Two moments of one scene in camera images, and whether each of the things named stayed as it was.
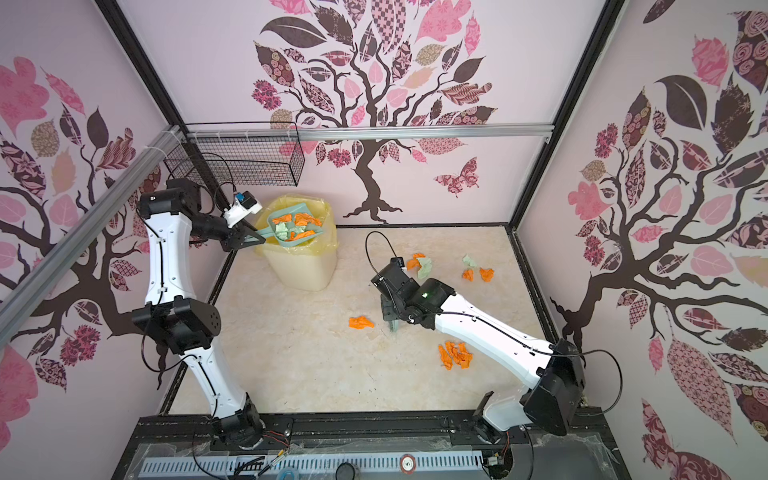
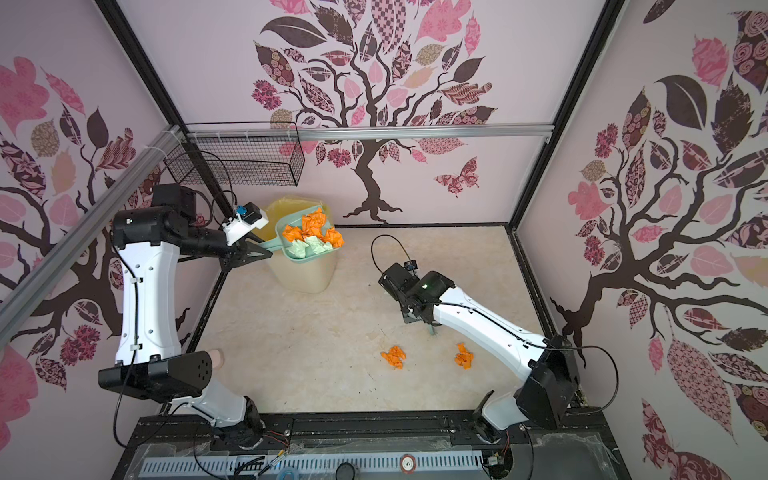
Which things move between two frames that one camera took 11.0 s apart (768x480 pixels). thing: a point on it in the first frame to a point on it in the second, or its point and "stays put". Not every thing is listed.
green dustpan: x=292 y=226 to x=279 y=243
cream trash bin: x=306 y=267 stays put
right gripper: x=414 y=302 stays put
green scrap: x=426 y=267 to x=318 y=246
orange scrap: x=486 y=274 to x=334 y=238
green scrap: x=470 y=262 to x=298 y=248
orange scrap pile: x=450 y=353 to x=395 y=356
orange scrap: x=360 y=323 to x=293 y=233
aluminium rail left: x=34 y=285 stays put
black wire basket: x=242 y=153 stays put
